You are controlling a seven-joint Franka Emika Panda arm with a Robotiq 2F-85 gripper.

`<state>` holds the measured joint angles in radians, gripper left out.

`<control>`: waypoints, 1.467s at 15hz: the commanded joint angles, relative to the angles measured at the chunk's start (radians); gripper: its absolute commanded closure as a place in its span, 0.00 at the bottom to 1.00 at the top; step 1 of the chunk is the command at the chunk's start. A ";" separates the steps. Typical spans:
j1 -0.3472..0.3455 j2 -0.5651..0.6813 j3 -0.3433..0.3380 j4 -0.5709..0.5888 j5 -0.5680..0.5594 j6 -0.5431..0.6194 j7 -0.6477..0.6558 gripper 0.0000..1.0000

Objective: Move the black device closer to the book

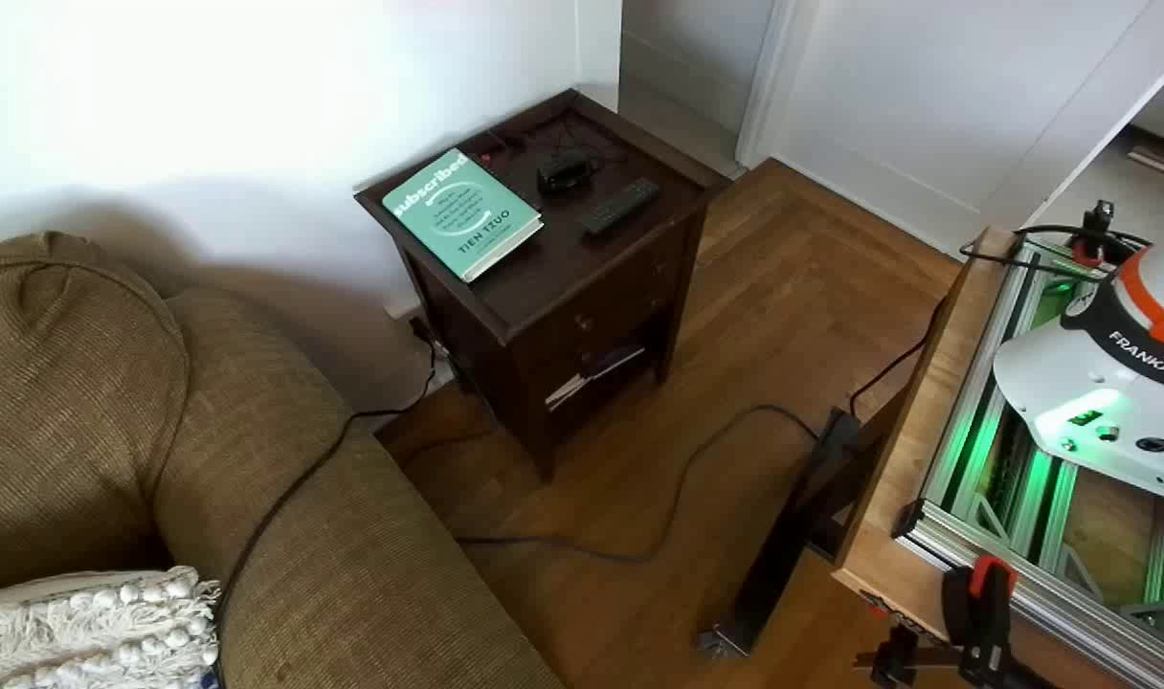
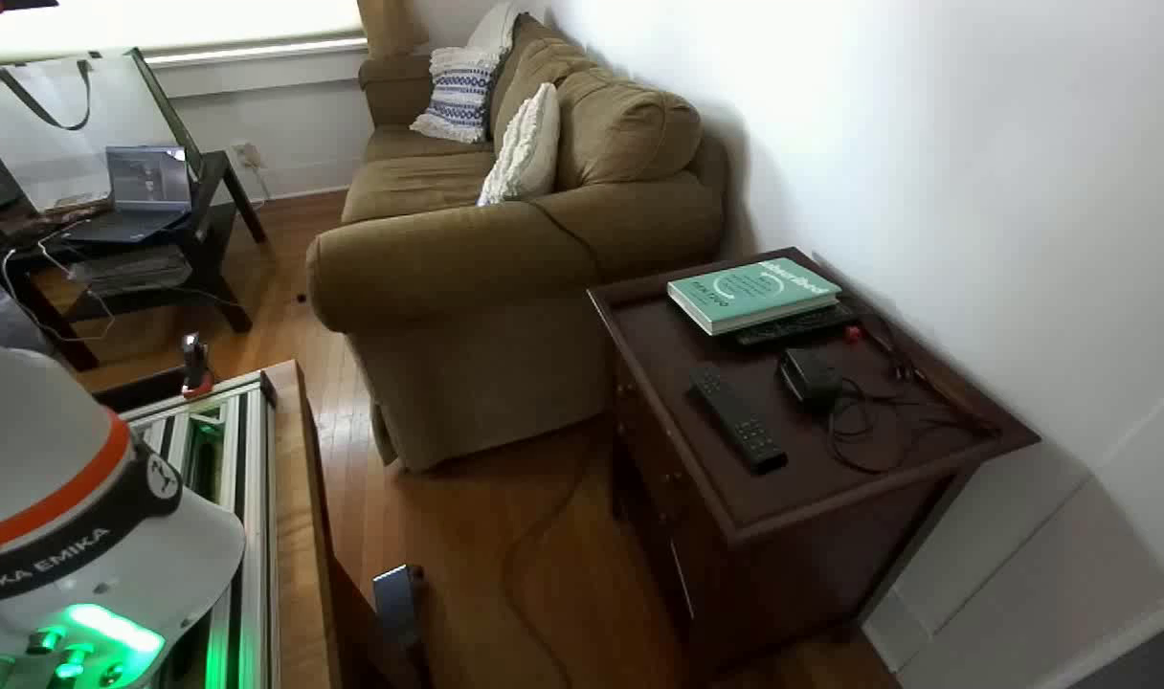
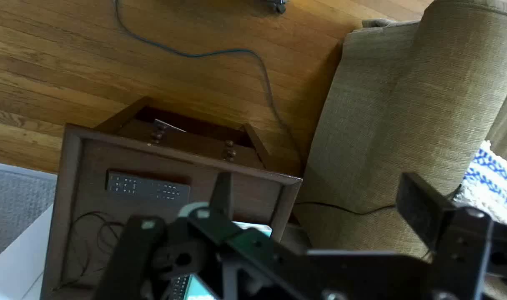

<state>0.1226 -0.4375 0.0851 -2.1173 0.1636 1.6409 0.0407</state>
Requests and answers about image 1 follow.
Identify small black device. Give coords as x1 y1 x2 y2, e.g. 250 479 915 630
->
533 146 602 201

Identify green paperback book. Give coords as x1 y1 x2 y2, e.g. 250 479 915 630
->
377 146 548 285

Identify white papers in shelf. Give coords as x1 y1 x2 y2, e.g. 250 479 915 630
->
538 340 652 413

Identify dark wood side table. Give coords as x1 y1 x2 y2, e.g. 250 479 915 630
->
351 85 736 484

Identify black remote control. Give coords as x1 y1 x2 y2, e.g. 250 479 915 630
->
574 176 666 239

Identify black power strip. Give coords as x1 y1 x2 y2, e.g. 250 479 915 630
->
693 407 873 663

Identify wooden robot cart top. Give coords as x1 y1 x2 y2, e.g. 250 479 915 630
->
831 225 1164 689

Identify red black bar clamp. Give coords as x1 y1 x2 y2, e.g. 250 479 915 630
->
859 551 1050 689

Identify olive brown fabric sofa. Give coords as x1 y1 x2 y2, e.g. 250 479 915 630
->
0 225 565 689

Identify white shelf unit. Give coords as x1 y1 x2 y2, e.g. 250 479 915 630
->
1016 35 1164 252

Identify white knitted pillow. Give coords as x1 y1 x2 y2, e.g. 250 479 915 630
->
0 561 227 689

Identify black floor cable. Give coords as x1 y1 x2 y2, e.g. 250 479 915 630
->
454 403 831 566

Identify black cable over sofa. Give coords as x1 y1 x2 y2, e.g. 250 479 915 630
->
212 319 450 636

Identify aluminium profile frame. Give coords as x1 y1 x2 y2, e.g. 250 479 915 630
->
893 234 1164 689

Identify black clamp with cable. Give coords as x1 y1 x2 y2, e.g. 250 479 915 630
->
958 196 1155 279

